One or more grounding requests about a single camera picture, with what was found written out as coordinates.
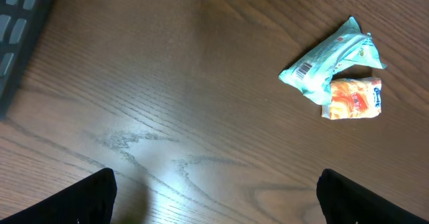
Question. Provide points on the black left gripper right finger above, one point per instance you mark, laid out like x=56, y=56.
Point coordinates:
x=345, y=201

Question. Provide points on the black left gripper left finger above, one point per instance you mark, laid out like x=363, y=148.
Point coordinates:
x=89, y=201

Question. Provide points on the orange white small packet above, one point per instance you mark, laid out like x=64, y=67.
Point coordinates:
x=354, y=99

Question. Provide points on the green wipes packet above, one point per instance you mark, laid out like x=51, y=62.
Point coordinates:
x=312, y=73

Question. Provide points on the dark grey plastic basket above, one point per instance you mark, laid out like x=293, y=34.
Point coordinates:
x=22, y=21

